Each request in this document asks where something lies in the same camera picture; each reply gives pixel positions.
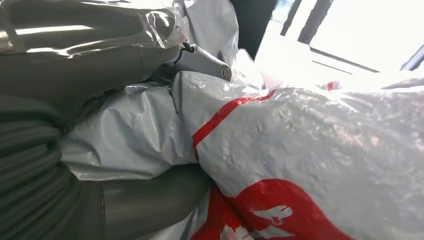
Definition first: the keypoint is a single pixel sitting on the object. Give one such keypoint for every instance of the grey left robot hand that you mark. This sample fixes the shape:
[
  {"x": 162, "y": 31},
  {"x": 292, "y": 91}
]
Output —
[{"x": 82, "y": 66}]

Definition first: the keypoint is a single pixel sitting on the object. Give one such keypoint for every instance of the grey courier package black logo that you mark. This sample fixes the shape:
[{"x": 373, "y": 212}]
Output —
[{"x": 298, "y": 142}]

